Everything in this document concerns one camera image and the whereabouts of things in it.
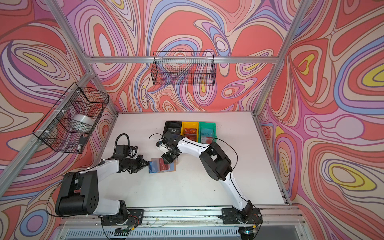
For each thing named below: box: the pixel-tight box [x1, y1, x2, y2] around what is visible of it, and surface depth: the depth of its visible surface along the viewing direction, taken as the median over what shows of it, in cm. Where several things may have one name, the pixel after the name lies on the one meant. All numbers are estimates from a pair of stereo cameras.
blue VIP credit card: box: [148, 161, 159, 174], surface depth 91 cm
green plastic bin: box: [198, 122, 217, 144], surface depth 106 cm
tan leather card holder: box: [150, 157, 176, 173], surface depth 92 cm
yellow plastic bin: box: [180, 121, 199, 143], surface depth 107 cm
